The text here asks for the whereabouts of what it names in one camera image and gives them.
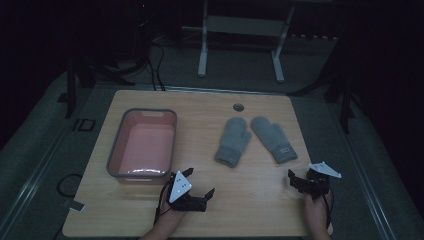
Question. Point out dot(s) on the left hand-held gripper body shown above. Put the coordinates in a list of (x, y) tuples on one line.
[(180, 188)]

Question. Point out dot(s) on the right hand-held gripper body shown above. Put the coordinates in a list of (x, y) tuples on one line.
[(315, 185)]

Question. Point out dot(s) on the person's right hand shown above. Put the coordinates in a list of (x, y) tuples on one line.
[(316, 210)]

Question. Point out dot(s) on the person's left hand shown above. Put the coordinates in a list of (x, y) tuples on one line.
[(171, 214)]

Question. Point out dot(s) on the grey mitten with label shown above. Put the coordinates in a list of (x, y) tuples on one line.
[(273, 138)]

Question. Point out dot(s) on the pink basin with grey rim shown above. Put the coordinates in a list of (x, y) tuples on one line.
[(145, 146)]

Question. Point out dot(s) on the plain grey mitten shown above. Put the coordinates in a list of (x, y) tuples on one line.
[(233, 140)]

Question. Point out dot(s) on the black tripod stand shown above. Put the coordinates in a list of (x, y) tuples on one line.
[(346, 106), (70, 93)]

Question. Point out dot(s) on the grey tape piece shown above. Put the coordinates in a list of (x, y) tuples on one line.
[(74, 205)]

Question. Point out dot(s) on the white metal stand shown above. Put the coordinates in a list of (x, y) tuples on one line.
[(245, 25)]

